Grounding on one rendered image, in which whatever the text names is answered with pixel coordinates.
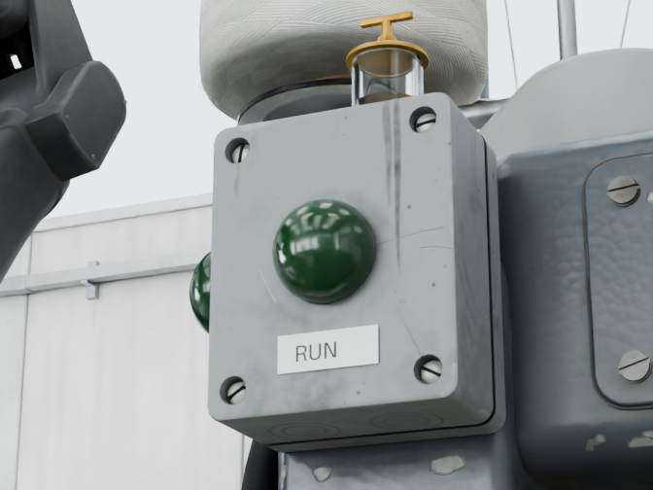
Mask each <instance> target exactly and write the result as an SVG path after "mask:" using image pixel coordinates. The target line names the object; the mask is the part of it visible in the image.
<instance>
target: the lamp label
mask: <svg viewBox="0 0 653 490"><path fill-rule="evenodd" d="M369 364H378V325H370V326H362V327H354V328H346V329H338V330H330V331H321V332H307V333H298V334H290V335H282V336H278V370H277V374H282V373H291V372H300V371H308V370H317V369H326V368H343V367H351V366H360V365H369Z"/></svg>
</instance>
